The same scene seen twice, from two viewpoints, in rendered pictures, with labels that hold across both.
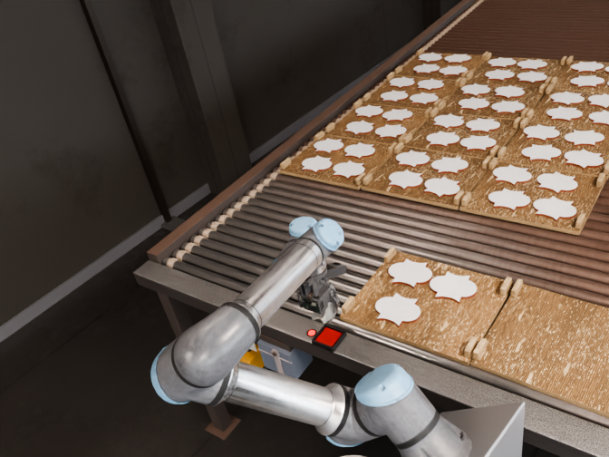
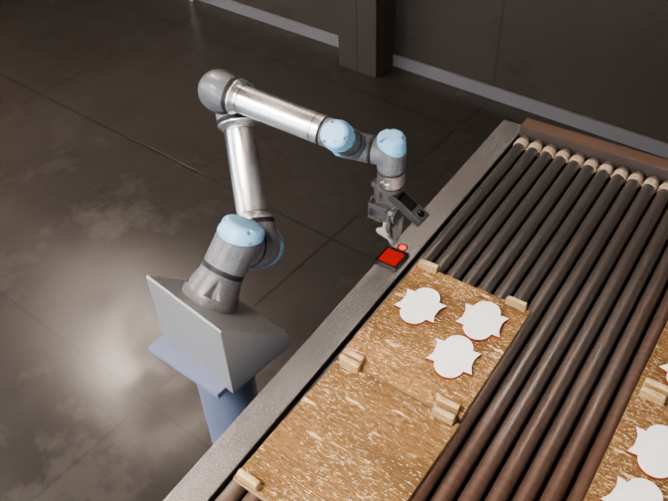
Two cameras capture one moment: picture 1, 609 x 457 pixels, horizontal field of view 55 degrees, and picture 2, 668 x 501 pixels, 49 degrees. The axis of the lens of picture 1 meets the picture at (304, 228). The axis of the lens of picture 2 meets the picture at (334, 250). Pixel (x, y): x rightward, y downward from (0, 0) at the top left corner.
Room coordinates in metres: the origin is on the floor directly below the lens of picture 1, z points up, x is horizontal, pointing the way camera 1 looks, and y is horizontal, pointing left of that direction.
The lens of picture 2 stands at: (0.91, -1.54, 2.41)
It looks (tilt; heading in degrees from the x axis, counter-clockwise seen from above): 43 degrees down; 84
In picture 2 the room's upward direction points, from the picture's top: 3 degrees counter-clockwise
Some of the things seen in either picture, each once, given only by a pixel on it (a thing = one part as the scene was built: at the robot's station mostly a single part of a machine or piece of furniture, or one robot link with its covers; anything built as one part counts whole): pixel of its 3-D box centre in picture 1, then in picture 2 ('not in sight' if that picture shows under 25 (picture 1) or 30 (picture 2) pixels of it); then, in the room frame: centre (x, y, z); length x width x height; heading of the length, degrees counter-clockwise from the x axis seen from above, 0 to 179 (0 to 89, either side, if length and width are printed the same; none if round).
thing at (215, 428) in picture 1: (198, 362); not in sight; (1.74, 0.55, 0.43); 0.12 x 0.12 x 0.85; 48
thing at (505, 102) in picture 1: (491, 98); not in sight; (2.53, -1.00, 0.94); 0.41 x 0.35 x 0.04; 50
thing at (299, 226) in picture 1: (305, 240); (390, 152); (1.23, 0.00, 1.30); 0.09 x 0.08 x 0.11; 149
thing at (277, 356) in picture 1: (285, 353); not in sight; (1.36, 0.15, 0.77); 0.14 x 0.11 x 0.18; 48
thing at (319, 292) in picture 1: (315, 286); (388, 200); (1.22, 0.00, 1.14); 0.09 x 0.08 x 0.12; 139
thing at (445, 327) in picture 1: (426, 301); (436, 334); (1.29, -0.32, 0.93); 0.41 x 0.35 x 0.02; 48
